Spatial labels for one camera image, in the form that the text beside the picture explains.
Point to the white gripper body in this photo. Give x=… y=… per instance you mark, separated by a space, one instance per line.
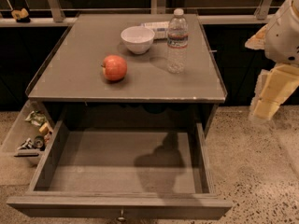
x=282 y=36

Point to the yellow sponge block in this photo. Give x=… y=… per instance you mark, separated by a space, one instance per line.
x=45 y=129

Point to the metal drawer knob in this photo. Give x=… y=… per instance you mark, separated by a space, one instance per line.
x=121 y=217

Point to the clear plastic water bottle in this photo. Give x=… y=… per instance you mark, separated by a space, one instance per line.
x=177 y=42

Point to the red apple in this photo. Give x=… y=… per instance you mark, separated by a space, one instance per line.
x=114 y=68

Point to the metal window railing frame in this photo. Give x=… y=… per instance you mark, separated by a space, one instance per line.
x=63 y=12

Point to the open grey top drawer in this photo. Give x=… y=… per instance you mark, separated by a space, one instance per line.
x=151 y=166

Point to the green crumpled snack bag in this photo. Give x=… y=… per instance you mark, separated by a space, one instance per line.
x=36 y=118

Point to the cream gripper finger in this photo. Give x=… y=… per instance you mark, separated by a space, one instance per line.
x=272 y=89
x=257 y=40

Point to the white ceramic bowl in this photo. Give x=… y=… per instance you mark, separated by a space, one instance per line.
x=137 y=39

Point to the white snack package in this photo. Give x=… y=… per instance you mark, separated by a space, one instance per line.
x=160 y=28

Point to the grey cabinet with top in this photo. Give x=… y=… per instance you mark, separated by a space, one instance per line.
x=92 y=64

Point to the yellow black object on ledge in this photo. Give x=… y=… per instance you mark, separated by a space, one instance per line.
x=20 y=15

